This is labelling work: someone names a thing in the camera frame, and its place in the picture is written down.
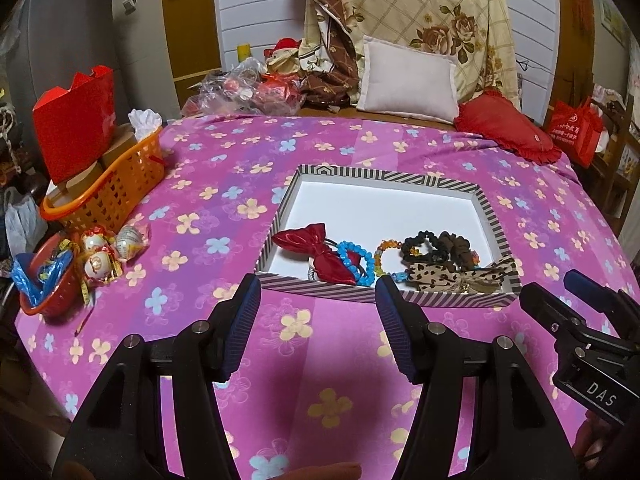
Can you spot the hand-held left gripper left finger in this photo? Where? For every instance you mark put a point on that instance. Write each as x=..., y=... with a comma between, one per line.
x=245, y=330

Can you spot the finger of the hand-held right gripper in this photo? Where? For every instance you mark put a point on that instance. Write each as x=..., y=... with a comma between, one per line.
x=547, y=310
x=585, y=285

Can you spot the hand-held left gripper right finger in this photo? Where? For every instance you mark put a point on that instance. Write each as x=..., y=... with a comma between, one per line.
x=395, y=330

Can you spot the striped cardboard box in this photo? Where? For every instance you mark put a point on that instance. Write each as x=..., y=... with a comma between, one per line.
x=320, y=291

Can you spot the black scrunchie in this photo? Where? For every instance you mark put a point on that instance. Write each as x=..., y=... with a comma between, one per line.
x=415, y=242

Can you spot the brown scrunchie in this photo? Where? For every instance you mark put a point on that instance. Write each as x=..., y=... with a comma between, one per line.
x=457, y=247

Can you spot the red bow hair clip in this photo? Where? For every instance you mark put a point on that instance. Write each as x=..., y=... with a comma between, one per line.
x=310, y=240

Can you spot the person's left hand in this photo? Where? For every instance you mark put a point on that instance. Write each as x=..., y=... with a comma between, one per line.
x=325, y=473

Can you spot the pink floral bedsheet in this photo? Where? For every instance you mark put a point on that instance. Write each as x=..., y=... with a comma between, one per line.
x=200, y=210

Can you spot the wooden chair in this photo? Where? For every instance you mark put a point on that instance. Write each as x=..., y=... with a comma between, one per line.
x=617, y=160

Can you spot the foil wrapped egg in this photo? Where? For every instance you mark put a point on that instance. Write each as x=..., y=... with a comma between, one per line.
x=97, y=266
x=129, y=245
x=92, y=242

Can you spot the red shopping bag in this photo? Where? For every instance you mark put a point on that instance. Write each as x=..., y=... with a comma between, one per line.
x=572, y=132

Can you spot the red frilled cushion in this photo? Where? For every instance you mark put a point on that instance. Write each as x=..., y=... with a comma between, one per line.
x=505, y=127

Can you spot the orange plastic basket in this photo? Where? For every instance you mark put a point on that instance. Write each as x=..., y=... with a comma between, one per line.
x=115, y=195

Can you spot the red plastic bowl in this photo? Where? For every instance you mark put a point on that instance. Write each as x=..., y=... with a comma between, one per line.
x=55, y=302

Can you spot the yellow measuring tape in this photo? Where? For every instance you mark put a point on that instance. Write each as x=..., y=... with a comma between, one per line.
x=67, y=247

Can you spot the blue plastic wrapper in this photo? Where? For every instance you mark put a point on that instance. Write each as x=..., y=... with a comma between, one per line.
x=30, y=285

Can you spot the brown cardboard box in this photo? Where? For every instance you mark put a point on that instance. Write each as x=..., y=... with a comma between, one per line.
x=120, y=142

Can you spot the white tissue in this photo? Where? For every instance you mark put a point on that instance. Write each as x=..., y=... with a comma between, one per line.
x=145, y=122

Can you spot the clear plastic bags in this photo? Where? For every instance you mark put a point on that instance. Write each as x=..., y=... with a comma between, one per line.
x=225, y=90

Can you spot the white pillow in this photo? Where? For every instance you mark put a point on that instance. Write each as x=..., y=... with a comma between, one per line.
x=410, y=80

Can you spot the white plastic bag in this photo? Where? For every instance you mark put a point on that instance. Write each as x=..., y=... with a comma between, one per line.
x=20, y=220

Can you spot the brown floral blanket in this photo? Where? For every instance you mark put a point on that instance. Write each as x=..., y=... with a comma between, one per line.
x=325, y=85

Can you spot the red paper bag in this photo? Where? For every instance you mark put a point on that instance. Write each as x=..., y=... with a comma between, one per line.
x=75, y=120

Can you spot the small yellow item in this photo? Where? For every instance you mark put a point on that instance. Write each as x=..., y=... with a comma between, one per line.
x=243, y=53

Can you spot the santa plush toy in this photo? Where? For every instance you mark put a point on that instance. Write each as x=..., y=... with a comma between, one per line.
x=282, y=55

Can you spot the brown wooden door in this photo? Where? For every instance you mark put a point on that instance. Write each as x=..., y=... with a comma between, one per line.
x=192, y=20

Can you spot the cream floral quilt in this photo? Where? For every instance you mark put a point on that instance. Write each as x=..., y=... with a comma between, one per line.
x=425, y=0

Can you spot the grey refrigerator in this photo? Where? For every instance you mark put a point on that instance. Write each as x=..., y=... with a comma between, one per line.
x=65, y=20

